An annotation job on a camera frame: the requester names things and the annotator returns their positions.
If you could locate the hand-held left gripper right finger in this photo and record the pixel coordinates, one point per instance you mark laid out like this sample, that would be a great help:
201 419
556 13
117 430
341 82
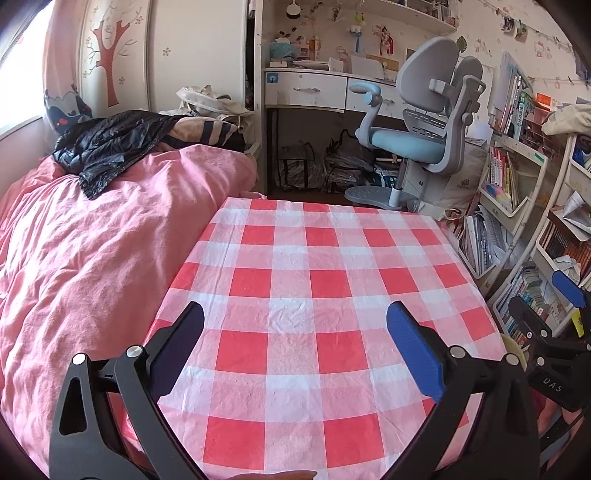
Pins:
415 350

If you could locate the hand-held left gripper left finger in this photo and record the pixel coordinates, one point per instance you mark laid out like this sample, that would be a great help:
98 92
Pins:
184 332

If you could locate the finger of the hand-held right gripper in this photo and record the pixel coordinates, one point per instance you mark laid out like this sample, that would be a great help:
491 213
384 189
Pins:
570 288
531 318

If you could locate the beige trash bin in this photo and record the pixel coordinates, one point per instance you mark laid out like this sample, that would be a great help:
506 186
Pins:
510 344

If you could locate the red white checkered tablecloth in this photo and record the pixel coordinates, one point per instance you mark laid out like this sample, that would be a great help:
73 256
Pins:
295 323

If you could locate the pink duvet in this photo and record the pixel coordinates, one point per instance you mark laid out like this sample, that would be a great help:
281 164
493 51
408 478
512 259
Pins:
92 258

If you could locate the white cloth bag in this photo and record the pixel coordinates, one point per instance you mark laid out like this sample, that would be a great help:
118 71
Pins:
461 184

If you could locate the pink acrylic organizer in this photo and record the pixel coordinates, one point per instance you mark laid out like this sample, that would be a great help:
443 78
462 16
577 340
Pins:
538 120

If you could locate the blue white box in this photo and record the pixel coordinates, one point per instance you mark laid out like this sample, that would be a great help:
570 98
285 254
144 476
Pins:
387 174

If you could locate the clear bag with black trim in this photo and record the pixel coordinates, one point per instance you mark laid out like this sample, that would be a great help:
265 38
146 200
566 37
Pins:
295 168

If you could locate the beige navy striped cloth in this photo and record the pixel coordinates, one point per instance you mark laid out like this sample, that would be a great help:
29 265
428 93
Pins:
212 131

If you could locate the black puffer jacket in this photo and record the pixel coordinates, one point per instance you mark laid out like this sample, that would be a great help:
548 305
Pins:
106 143

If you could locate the grey blue desk chair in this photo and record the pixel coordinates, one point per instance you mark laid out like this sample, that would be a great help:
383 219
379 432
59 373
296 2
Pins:
415 143

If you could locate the white canvas tote bag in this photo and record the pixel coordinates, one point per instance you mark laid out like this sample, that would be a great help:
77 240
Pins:
207 101

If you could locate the hanging photo prints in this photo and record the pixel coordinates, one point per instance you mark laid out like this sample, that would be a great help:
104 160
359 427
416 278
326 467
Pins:
515 27

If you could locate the white desk with drawers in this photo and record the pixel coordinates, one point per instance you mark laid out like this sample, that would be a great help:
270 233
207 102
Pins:
304 90

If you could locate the white wardrobe with tree print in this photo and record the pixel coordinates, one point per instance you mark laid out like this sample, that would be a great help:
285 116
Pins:
184 46

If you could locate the bright window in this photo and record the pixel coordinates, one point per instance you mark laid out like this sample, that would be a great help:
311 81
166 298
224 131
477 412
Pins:
23 83

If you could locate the pink printed curtain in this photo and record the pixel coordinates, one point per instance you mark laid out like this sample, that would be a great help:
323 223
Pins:
60 55

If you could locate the red figure wall decoration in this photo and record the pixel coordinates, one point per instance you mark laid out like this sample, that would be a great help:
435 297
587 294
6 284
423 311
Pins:
387 41

